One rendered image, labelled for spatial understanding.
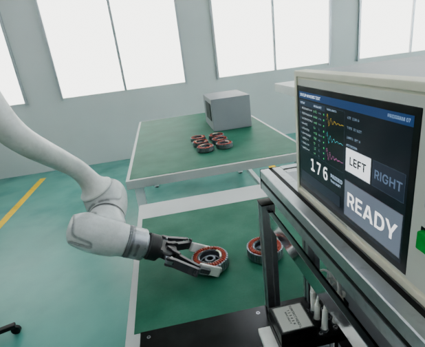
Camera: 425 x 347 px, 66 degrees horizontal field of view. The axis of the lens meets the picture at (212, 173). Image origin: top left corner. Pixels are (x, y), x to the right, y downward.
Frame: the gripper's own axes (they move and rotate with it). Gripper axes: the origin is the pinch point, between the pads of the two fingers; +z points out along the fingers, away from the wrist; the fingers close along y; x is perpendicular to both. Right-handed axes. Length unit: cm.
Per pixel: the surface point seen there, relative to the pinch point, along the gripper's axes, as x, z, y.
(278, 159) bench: 28, 57, -85
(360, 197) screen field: 41, -12, 54
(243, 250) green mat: 4.3, 11.6, -3.4
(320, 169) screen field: 41, -11, 44
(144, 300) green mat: -12.1, -16.9, 7.7
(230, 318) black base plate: -0.6, -0.9, 24.6
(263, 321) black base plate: 2.8, 5.0, 28.2
